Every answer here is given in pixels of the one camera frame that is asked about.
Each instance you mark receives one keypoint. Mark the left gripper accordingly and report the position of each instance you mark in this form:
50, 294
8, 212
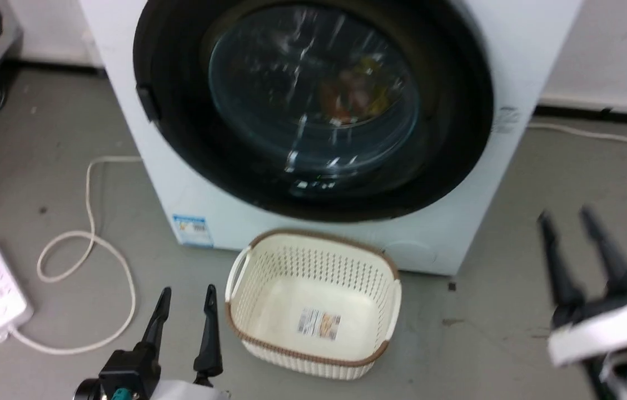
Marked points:
127, 375

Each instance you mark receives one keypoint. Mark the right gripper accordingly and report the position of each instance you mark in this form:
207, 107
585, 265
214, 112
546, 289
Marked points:
608, 330

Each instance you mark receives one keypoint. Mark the white front-load washing machine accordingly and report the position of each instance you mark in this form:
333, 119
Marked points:
180, 178

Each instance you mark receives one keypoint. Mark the black round glass washer door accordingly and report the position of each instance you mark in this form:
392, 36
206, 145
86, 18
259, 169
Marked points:
449, 139

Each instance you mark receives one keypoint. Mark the blue energy label sticker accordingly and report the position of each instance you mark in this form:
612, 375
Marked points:
192, 230

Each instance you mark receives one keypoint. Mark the cream perforated plastic laundry basket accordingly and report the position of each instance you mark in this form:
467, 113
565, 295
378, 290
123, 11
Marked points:
291, 261

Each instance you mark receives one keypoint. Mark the printed label in basket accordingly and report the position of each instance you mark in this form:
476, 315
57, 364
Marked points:
319, 323

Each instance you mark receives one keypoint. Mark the orange clothing inside drum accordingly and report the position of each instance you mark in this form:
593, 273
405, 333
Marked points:
355, 91

